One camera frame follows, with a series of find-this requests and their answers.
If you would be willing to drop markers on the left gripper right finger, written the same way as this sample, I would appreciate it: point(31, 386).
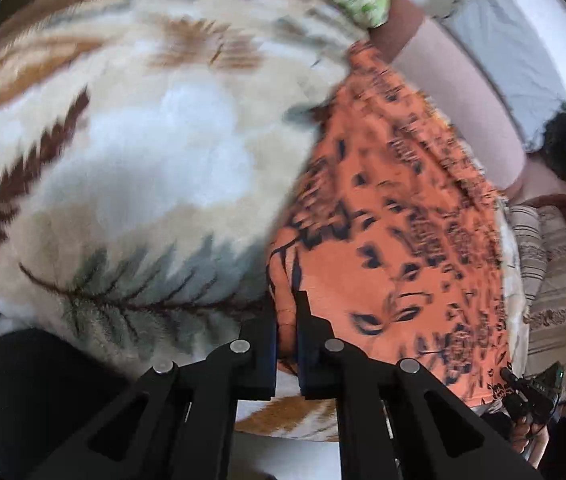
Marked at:
point(396, 421)

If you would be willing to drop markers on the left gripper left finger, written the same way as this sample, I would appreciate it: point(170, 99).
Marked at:
point(175, 422)

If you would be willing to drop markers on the orange black floral blouse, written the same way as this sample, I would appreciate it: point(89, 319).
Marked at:
point(392, 233)

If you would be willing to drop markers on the person's right hand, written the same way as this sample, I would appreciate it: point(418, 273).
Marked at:
point(530, 438)

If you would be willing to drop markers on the large striped brown quilt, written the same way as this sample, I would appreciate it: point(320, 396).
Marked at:
point(548, 310)

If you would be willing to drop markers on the striped brown beige cushion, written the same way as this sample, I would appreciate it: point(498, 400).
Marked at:
point(526, 225)

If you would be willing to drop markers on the beige leaf pattern blanket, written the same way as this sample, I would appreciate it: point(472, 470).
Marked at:
point(148, 149)

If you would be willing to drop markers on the pink bolster cushion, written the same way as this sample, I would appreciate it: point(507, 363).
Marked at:
point(422, 51)

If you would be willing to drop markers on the grey pillow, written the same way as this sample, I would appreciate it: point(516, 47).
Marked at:
point(510, 53)

